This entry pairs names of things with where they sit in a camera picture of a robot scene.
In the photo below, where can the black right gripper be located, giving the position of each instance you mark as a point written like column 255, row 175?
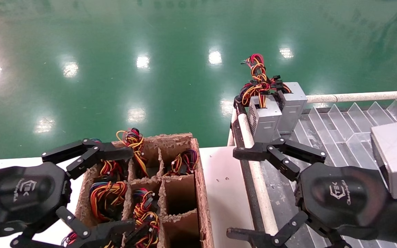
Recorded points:
column 343, row 196

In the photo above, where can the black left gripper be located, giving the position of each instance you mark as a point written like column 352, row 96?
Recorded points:
column 19, row 196

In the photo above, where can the silver power supply fan grille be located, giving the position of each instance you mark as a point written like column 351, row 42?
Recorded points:
column 184, row 162

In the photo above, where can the brown cardboard divider box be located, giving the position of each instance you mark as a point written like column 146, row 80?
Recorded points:
column 203, row 193

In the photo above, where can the white padded rack leg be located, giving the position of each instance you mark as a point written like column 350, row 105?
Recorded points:
column 232, row 136

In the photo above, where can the silver power supply black connectors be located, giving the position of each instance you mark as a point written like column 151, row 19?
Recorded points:
column 293, row 106

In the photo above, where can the transparent plastic divider tray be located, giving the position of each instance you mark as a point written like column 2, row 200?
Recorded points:
column 339, row 137

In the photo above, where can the long white padded rail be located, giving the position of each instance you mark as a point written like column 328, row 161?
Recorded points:
column 260, row 186

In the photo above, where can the black metal rack frame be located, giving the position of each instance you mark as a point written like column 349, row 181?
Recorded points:
column 246, row 175

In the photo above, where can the white padded crossbar rail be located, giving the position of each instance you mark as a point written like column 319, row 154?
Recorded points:
column 357, row 96

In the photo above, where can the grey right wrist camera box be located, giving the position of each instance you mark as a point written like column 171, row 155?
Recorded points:
column 396, row 155

